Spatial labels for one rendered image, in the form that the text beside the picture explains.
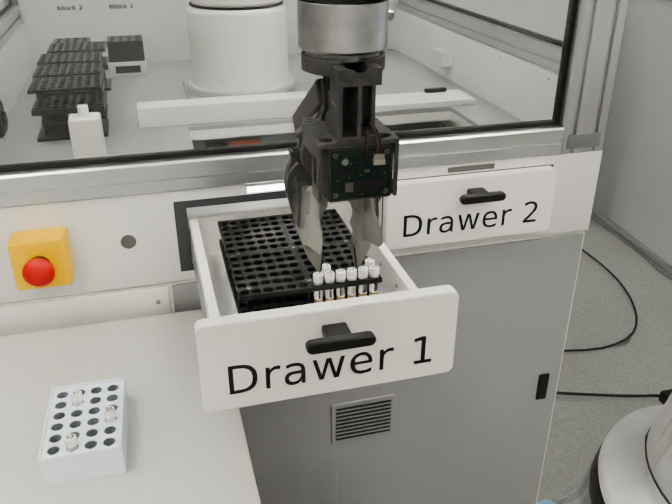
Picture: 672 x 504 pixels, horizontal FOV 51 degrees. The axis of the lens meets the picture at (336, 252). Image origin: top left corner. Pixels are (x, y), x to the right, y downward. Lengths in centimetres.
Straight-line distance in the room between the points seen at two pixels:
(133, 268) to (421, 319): 47
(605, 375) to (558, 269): 108
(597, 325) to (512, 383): 122
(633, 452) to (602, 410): 182
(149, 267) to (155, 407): 25
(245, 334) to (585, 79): 70
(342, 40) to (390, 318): 33
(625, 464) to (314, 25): 39
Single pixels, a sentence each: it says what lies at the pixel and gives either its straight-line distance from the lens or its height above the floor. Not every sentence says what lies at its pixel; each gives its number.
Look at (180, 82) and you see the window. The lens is 99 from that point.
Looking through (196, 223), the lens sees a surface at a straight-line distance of 104.
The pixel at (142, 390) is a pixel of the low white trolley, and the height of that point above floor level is 76.
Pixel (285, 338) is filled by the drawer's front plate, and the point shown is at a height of 90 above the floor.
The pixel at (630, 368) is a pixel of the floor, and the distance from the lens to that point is 240.
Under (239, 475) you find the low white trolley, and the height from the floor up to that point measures 76.
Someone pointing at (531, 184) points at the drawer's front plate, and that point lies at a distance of 117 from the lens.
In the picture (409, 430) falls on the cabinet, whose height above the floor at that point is 42.
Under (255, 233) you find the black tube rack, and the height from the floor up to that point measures 90.
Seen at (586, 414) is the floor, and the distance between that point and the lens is 217.
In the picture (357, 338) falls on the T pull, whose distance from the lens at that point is 73.
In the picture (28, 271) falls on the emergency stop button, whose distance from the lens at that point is 100.
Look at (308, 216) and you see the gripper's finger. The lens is 66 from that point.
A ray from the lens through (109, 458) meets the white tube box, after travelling 81.
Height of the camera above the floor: 132
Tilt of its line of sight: 27 degrees down
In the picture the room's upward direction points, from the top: straight up
